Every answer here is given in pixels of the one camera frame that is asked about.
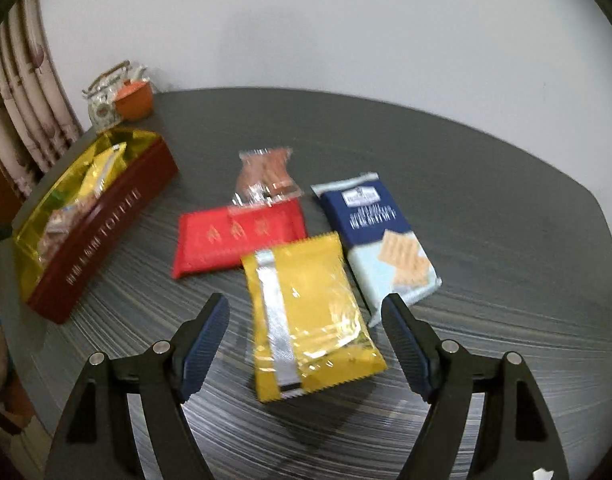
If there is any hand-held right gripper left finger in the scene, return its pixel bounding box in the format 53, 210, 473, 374
44, 292, 231, 480

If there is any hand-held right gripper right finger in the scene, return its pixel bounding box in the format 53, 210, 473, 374
381, 292, 569, 480

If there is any yellow snack packet silver stripe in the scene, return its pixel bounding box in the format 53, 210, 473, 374
241, 232, 388, 403

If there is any red tin box gold inside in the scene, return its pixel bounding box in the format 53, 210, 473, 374
10, 129, 180, 326

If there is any clear packet of orange snacks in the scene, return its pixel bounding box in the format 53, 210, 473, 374
233, 146, 304, 207

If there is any clear packet of peach snacks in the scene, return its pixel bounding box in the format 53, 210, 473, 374
43, 195, 104, 246

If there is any blue cracker packet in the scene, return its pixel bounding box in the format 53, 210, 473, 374
311, 172, 443, 328

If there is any red snack packet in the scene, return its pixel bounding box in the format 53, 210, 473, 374
172, 197, 308, 280

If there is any shiny gold snack packet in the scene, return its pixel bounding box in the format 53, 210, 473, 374
83, 142, 127, 201

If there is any orange lidded clay cup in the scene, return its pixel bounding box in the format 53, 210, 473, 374
113, 80, 154, 121

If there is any floral ceramic teapot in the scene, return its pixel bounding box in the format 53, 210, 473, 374
82, 61, 149, 127

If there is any beige patterned curtain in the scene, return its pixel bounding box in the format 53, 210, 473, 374
0, 0, 84, 201

